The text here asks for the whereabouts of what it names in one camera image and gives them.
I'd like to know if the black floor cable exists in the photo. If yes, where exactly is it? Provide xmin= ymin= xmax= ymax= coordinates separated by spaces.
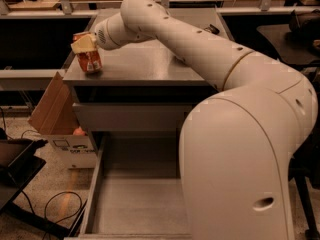
xmin=20 ymin=190 xmax=84 ymax=240

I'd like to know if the red coke can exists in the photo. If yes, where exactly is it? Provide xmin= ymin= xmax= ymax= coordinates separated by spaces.
xmin=73 ymin=47 xmax=102 ymax=74

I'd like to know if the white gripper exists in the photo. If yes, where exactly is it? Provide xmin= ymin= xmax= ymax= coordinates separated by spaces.
xmin=71 ymin=13 xmax=134 ymax=54

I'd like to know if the grey top drawer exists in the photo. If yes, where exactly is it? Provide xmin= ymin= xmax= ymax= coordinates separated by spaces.
xmin=73 ymin=103 xmax=192 ymax=132

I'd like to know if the white cardboard box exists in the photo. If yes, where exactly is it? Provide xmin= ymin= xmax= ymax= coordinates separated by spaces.
xmin=47 ymin=135 xmax=96 ymax=169

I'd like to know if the brown cardboard flap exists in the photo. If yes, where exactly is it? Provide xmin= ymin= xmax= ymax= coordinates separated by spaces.
xmin=28 ymin=73 xmax=79 ymax=135

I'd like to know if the open grey middle drawer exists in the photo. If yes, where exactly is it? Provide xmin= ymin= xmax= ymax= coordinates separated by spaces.
xmin=78 ymin=133 xmax=191 ymax=240

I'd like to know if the black snack bar packet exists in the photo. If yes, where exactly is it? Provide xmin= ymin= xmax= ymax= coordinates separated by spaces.
xmin=205 ymin=24 xmax=220 ymax=35

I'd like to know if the black office chair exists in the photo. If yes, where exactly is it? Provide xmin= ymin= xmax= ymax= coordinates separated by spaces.
xmin=289 ymin=145 xmax=320 ymax=240

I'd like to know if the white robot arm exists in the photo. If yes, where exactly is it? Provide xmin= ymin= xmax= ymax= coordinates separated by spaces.
xmin=67 ymin=0 xmax=318 ymax=240

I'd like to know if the grey drawer cabinet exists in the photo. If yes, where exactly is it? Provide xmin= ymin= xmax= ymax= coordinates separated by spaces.
xmin=62 ymin=7 xmax=234 ymax=158

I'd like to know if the black equipment on left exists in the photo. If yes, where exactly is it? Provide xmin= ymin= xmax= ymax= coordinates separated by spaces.
xmin=0 ymin=139 xmax=47 ymax=211

